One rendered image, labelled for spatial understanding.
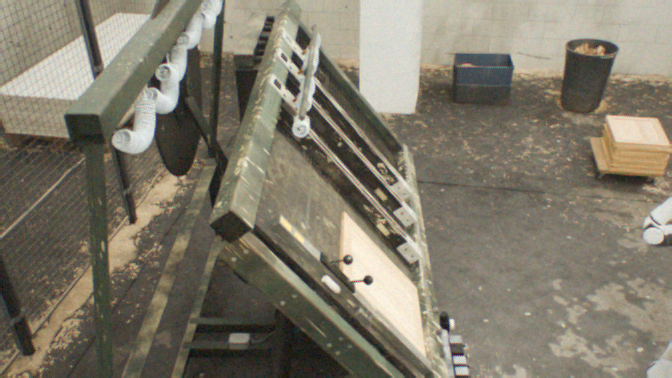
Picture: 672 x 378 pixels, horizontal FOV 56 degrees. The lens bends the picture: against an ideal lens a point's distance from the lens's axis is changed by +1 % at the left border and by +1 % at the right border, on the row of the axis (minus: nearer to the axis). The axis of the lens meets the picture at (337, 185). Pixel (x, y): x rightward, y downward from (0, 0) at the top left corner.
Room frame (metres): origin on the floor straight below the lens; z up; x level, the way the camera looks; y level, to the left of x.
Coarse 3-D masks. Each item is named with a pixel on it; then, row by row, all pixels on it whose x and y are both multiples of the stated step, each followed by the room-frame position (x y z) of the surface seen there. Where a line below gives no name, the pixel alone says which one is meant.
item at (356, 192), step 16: (272, 80) 2.52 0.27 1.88; (288, 96) 2.53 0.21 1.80; (288, 112) 2.50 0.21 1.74; (288, 128) 2.50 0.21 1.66; (304, 128) 2.51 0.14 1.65; (304, 144) 2.50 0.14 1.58; (320, 144) 2.52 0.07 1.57; (320, 160) 2.50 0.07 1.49; (336, 160) 2.54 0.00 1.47; (336, 176) 2.50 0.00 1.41; (352, 176) 2.54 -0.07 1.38; (352, 192) 2.50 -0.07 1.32; (368, 208) 2.49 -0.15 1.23; (384, 224) 2.49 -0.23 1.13; (400, 240) 2.49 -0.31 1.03; (416, 256) 2.49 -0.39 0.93
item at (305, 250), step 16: (272, 224) 1.81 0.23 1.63; (288, 240) 1.79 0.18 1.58; (304, 240) 1.82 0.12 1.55; (304, 256) 1.79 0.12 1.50; (320, 272) 1.79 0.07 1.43; (352, 304) 1.78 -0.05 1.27; (368, 304) 1.81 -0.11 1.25; (384, 320) 1.80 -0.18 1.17; (384, 336) 1.78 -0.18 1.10; (400, 336) 1.80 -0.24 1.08; (400, 352) 1.78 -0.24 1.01; (416, 352) 1.80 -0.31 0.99
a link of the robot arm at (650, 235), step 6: (654, 228) 2.22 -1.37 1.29; (666, 228) 2.23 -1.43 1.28; (648, 234) 2.22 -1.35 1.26; (654, 234) 2.21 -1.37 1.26; (660, 234) 2.20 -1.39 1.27; (666, 234) 2.20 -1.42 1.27; (648, 240) 2.21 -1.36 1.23; (654, 240) 2.20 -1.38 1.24; (660, 240) 2.19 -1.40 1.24; (666, 240) 2.18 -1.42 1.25; (660, 246) 2.19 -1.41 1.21; (666, 246) 2.19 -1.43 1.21
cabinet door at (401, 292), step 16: (352, 224) 2.27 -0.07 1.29; (352, 240) 2.16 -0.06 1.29; (368, 240) 2.28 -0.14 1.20; (352, 256) 2.06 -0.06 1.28; (368, 256) 2.16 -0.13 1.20; (384, 256) 2.28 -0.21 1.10; (352, 272) 1.95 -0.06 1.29; (368, 272) 2.05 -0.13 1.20; (384, 272) 2.17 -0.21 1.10; (400, 272) 2.28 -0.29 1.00; (368, 288) 1.95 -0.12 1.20; (384, 288) 2.05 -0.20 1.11; (400, 288) 2.17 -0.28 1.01; (416, 288) 2.28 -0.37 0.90; (384, 304) 1.95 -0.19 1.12; (400, 304) 2.05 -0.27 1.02; (416, 304) 2.16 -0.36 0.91; (400, 320) 1.94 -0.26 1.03; (416, 320) 2.05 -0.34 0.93; (416, 336) 1.94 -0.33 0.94
